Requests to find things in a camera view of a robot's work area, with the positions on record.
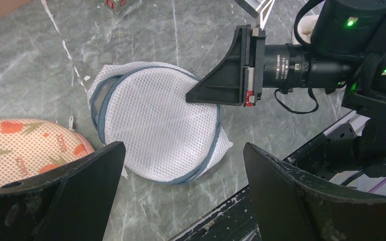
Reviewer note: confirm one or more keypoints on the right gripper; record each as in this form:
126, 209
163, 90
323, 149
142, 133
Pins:
251, 65

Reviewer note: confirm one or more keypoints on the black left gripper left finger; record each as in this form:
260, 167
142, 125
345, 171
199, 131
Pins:
71, 202

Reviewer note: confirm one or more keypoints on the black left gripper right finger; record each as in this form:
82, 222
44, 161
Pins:
292, 204

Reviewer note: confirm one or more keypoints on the white mesh laundry bag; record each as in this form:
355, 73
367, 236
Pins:
167, 140

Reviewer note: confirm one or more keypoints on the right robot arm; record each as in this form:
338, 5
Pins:
347, 49

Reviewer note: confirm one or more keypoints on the floral peach bra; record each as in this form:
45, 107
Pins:
29, 147

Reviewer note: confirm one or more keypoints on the beige bra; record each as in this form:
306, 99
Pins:
306, 26

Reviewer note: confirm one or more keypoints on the white grey deli box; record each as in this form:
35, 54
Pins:
117, 6

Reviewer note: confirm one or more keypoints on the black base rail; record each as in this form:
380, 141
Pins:
234, 219

